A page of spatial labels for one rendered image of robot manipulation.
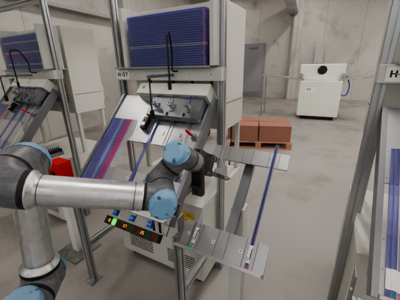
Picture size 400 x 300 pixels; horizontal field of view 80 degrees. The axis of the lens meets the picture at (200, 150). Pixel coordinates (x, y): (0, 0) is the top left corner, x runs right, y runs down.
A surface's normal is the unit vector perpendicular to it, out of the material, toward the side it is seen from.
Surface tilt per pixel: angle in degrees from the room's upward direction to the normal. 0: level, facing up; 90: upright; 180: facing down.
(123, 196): 66
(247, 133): 90
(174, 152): 57
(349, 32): 90
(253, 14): 90
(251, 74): 90
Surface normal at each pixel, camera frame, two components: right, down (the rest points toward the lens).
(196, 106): -0.35, -0.46
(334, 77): -0.43, 0.31
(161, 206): 0.20, 0.33
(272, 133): -0.18, 0.33
